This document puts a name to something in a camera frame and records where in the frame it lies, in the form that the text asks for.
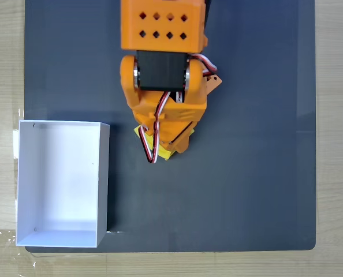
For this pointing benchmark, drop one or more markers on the white open cardboard box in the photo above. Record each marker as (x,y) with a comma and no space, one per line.
(59,184)

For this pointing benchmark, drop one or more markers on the dark grey textured mat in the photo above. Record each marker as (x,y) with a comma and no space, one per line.
(232,173)

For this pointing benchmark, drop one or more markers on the clear adhesive tape strip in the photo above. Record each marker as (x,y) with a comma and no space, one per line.
(1,236)

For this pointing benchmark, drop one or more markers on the yellow embossed block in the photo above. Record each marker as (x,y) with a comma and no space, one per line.
(164,154)

